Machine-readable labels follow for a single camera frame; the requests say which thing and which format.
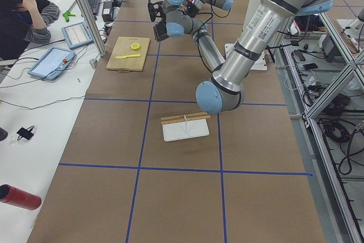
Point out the wooden cutting board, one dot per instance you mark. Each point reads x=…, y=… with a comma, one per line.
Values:
x=122, y=47

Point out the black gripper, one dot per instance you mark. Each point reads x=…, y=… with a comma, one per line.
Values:
x=158, y=31

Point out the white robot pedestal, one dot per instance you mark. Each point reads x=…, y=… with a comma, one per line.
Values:
x=256, y=56

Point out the far blue teach pendant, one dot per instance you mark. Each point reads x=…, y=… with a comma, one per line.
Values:
x=77, y=35

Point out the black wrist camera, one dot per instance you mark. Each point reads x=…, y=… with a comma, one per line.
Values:
x=155, y=10

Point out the white rectangular tray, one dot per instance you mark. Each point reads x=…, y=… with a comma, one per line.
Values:
x=185, y=130

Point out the wooden chopstick near tray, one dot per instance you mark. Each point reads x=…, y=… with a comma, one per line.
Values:
x=182, y=119

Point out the seated person in black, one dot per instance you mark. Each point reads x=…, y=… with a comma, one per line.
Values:
x=24, y=22

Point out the black power adapter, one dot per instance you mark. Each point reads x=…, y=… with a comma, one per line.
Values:
x=108, y=11

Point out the green grabber handle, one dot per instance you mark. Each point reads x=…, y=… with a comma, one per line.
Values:
x=66, y=15

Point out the yellow lemon slice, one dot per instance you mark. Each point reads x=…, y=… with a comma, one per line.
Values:
x=135, y=46

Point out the near blue teach pendant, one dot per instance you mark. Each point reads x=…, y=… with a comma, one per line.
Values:
x=52, y=64

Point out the small black device with cable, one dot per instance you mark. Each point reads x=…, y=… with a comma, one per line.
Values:
x=26, y=133

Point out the aluminium frame post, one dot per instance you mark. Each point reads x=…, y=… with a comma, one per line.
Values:
x=88, y=16

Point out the yellow plastic knife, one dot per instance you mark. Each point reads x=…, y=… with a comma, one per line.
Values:
x=128, y=56

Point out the red cylinder bottle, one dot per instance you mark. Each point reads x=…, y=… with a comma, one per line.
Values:
x=19, y=198

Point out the blue teach pendant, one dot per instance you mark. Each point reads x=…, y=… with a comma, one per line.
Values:
x=52, y=64
x=77, y=35

